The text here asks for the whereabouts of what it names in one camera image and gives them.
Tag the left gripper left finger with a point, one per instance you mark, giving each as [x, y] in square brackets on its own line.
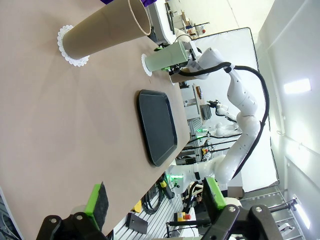
[97, 207]

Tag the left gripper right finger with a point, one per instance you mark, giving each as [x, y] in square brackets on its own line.
[212, 200]

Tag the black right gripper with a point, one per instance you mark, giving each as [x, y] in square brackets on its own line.
[194, 57]

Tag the mint green tall cup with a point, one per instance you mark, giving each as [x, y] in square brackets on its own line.
[165, 57]

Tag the tan tall cup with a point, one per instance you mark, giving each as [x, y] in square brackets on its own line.
[176, 78]
[105, 32]

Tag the white paper doily coaster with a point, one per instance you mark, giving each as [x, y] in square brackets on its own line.
[75, 62]
[144, 67]

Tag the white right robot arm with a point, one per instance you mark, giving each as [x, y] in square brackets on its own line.
[242, 100]

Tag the white robot arm black gripper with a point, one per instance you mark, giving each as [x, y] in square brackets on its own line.
[225, 110]

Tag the red emergency stop button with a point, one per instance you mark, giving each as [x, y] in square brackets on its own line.
[187, 216]

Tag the plain black rod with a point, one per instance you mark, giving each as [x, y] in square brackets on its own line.
[172, 25]

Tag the white table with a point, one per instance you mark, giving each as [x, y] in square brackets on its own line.
[160, 25]

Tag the small yellow box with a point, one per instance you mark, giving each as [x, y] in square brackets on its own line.
[137, 208]

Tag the flat black box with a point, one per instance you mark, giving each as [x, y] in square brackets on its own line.
[136, 223]

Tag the black rod with clamp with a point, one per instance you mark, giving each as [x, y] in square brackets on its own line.
[168, 6]

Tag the person in purple hoodie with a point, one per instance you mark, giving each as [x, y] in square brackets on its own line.
[147, 2]

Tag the black plastic tray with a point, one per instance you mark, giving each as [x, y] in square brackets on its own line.
[156, 125]

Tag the white backdrop screen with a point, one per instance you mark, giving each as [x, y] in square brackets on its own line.
[240, 50]

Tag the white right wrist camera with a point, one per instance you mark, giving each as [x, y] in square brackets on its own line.
[191, 45]

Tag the black camera stand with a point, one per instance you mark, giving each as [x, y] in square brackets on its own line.
[291, 203]

